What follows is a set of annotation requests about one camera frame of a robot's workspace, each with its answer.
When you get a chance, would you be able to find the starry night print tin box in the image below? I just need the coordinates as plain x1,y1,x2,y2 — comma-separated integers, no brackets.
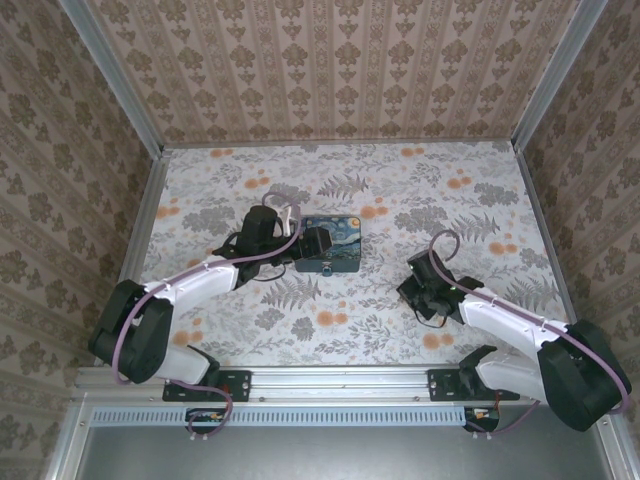
293,213,364,275

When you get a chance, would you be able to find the aluminium table edge rail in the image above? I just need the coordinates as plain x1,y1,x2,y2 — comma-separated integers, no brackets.
513,144,609,371
94,147,172,371

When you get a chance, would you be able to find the thin aluminium wall rail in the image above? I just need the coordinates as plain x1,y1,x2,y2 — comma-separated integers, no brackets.
162,140,519,151

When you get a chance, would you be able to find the grey sheet metal panel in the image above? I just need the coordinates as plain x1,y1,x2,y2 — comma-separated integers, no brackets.
44,399,640,480

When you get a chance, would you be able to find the slotted grey cable duct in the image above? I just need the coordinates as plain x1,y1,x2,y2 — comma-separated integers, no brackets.
92,405,469,427

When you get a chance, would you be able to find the aluminium frame post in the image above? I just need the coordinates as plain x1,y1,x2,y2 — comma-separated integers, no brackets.
62,0,167,156
510,0,587,151

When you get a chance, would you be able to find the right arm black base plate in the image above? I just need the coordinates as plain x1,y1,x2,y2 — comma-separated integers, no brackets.
427,368,521,401

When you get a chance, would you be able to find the long aluminium base rail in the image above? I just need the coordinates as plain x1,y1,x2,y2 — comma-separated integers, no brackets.
74,364,624,405

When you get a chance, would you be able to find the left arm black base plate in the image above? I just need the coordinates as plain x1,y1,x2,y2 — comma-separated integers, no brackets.
162,368,252,403

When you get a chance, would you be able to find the small black connector board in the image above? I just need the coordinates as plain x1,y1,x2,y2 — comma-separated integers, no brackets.
462,405,502,434
185,407,225,435

